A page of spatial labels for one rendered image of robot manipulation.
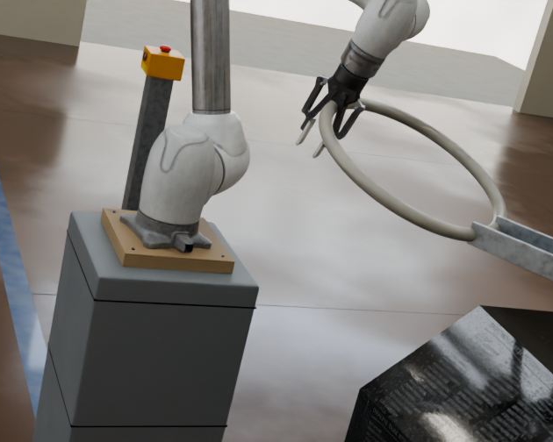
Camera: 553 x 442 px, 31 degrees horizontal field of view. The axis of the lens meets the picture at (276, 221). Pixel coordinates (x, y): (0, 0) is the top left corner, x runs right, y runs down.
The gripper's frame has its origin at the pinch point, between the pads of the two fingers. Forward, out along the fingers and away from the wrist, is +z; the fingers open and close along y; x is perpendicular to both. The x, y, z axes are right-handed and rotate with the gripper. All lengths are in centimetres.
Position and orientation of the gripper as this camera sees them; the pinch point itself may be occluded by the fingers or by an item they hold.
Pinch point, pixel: (313, 139)
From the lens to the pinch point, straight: 235.0
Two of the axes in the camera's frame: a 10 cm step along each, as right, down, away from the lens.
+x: 4.5, -2.9, 8.5
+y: 7.7, 6.0, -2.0
